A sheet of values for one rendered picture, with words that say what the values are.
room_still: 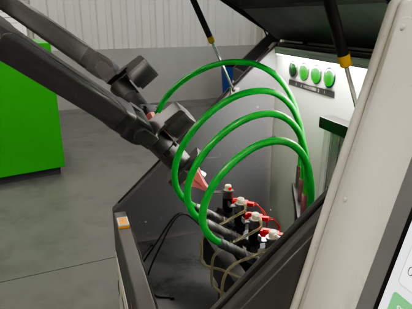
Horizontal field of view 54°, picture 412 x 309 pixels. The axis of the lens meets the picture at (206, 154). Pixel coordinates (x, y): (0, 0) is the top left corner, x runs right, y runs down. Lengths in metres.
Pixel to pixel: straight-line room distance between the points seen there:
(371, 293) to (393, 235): 0.09
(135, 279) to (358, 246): 0.55
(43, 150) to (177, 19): 4.30
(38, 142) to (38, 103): 0.38
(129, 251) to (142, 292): 0.18
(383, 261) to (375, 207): 0.07
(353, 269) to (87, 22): 6.97
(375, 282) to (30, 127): 3.85
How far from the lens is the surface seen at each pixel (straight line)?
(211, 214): 0.92
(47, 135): 4.25
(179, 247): 1.33
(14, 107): 4.15
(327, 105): 1.10
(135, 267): 1.03
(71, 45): 1.15
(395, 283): 0.57
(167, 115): 0.92
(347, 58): 0.67
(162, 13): 7.66
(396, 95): 0.61
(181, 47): 7.77
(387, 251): 0.58
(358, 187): 0.63
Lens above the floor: 1.52
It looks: 19 degrees down
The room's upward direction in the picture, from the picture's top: straight up
